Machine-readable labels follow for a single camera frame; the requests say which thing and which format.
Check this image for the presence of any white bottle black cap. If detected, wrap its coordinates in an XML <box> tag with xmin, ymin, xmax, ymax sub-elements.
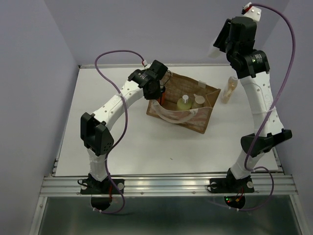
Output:
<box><xmin>208</xmin><ymin>47</ymin><xmax>221</xmax><ymax>59</ymax></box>

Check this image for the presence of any amber liquid clear bottle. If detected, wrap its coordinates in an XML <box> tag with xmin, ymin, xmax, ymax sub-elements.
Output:
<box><xmin>221</xmin><ymin>76</ymin><xmax>238</xmax><ymax>104</ymax></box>

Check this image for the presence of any brown burlap canvas bag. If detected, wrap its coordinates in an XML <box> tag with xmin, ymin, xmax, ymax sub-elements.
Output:
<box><xmin>146</xmin><ymin>71</ymin><xmax>221</xmax><ymax>134</ymax></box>

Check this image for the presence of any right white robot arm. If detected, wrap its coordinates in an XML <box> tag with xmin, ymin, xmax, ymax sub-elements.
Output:
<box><xmin>213</xmin><ymin>17</ymin><xmax>292</xmax><ymax>191</ymax></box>

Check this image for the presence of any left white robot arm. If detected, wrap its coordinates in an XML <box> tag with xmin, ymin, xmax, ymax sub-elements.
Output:
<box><xmin>80</xmin><ymin>60</ymin><xmax>168</xmax><ymax>193</ymax></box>

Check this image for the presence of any green pump bottle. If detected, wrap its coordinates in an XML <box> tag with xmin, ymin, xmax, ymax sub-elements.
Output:
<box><xmin>177</xmin><ymin>94</ymin><xmax>192</xmax><ymax>111</ymax></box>

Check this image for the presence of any clear pump bottle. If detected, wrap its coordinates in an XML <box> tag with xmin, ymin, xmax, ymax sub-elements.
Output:
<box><xmin>192</xmin><ymin>94</ymin><xmax>205</xmax><ymax>109</ymax></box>

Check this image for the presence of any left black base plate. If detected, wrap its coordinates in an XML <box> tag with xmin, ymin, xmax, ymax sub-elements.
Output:
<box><xmin>77</xmin><ymin>178</ymin><xmax>119</xmax><ymax>195</ymax></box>

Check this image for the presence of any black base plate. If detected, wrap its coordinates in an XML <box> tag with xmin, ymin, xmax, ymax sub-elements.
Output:
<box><xmin>207</xmin><ymin>177</ymin><xmax>255</xmax><ymax>194</ymax></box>
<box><xmin>77</xmin><ymin>178</ymin><xmax>119</xmax><ymax>195</ymax></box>

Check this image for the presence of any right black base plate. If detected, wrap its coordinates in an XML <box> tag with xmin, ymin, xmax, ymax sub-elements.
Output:
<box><xmin>207</xmin><ymin>177</ymin><xmax>255</xmax><ymax>194</ymax></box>

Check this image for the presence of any aluminium frame rail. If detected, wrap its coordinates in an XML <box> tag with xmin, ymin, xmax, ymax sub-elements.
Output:
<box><xmin>30</xmin><ymin>67</ymin><xmax>310</xmax><ymax>235</ymax></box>

